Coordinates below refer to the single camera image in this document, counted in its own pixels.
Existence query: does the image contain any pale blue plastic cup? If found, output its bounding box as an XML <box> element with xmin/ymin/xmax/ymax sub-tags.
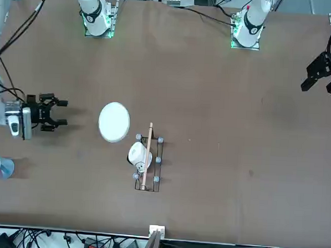
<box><xmin>0</xmin><ymin>154</ymin><xmax>16</xmax><ymax>180</ymax></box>

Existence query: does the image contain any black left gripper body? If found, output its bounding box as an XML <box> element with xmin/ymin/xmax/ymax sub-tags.
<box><xmin>305</xmin><ymin>50</ymin><xmax>331</xmax><ymax>80</ymax></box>

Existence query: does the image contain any white mug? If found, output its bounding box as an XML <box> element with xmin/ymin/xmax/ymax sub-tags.
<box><xmin>126</xmin><ymin>140</ymin><xmax>154</xmax><ymax>174</ymax></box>

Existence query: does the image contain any white plate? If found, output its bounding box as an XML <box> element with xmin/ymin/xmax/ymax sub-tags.
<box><xmin>97</xmin><ymin>100</ymin><xmax>131</xmax><ymax>144</ymax></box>

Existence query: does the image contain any black wire cup rack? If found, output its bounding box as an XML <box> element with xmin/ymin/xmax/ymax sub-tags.
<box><xmin>130</xmin><ymin>122</ymin><xmax>167</xmax><ymax>193</ymax></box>

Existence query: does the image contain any red and black device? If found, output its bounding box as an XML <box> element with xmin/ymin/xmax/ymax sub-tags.
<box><xmin>83</xmin><ymin>237</ymin><xmax>105</xmax><ymax>248</ymax></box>

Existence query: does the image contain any aluminium camera post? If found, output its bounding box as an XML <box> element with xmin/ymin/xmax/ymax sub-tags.
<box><xmin>142</xmin><ymin>230</ymin><xmax>162</xmax><ymax>248</ymax></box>

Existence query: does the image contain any white post bracket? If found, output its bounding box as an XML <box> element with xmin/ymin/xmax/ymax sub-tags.
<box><xmin>149</xmin><ymin>224</ymin><xmax>166</xmax><ymax>239</ymax></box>

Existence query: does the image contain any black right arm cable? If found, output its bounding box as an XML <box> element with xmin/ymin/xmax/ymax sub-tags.
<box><xmin>0</xmin><ymin>0</ymin><xmax>53</xmax><ymax>103</ymax></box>

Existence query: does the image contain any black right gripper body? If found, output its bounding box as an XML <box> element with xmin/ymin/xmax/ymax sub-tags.
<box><xmin>25</xmin><ymin>94</ymin><xmax>53</xmax><ymax>126</ymax></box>

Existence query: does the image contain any black cable on table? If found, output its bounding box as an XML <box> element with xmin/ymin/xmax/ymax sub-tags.
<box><xmin>170</xmin><ymin>4</ymin><xmax>239</xmax><ymax>27</ymax></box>

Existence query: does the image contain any black flat case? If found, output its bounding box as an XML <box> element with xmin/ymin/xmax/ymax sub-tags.
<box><xmin>0</xmin><ymin>231</ymin><xmax>18</xmax><ymax>248</ymax></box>

